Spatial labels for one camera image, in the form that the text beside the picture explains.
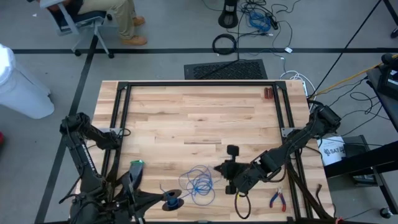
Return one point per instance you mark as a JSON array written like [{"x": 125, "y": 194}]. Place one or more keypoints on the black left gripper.
[{"x": 132, "y": 205}]

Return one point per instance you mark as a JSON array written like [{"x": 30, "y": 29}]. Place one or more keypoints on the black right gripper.
[{"x": 245, "y": 179}]

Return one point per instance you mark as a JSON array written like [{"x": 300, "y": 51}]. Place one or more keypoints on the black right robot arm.
[{"x": 298, "y": 140}]

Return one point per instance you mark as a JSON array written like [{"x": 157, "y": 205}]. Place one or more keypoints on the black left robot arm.
[{"x": 81, "y": 149}]

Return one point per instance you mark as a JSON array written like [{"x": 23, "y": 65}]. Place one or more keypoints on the grey tool with green end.
[{"x": 136, "y": 174}]

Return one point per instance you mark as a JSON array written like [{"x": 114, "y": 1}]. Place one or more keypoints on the red and blue pliers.
[{"x": 281, "y": 200}]

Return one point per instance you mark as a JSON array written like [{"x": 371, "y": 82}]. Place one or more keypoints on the red screwdriver bit set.
[{"x": 268, "y": 93}]

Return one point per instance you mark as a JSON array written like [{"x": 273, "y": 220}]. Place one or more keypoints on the black floor mat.
[{"x": 227, "y": 71}]

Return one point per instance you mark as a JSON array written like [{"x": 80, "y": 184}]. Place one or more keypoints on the black box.
[{"x": 354, "y": 147}]

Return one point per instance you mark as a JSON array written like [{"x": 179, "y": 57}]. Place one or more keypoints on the black stand beam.
[{"x": 357, "y": 161}]

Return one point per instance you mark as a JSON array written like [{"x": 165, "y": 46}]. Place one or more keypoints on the white power adapter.
[{"x": 288, "y": 49}]

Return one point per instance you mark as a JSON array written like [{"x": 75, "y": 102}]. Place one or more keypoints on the black cylindrical stand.
[{"x": 228, "y": 17}]

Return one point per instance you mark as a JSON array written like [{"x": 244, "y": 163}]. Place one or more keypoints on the black power strip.
[{"x": 273, "y": 22}]

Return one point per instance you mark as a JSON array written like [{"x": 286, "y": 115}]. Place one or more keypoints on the thin black slanted pole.
[{"x": 342, "y": 53}]

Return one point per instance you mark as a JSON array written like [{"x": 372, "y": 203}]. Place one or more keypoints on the white waste bin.
[{"x": 21, "y": 93}]

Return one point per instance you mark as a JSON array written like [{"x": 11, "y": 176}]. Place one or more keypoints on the black equipment desk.
[{"x": 388, "y": 109}]

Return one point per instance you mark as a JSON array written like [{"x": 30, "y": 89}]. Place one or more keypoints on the person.
[{"x": 121, "y": 18}]

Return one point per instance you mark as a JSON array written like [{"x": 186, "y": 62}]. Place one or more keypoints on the grey office chair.
[{"x": 84, "y": 17}]

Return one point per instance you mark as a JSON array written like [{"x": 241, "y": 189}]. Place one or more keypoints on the black aluminium table frame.
[{"x": 202, "y": 84}]

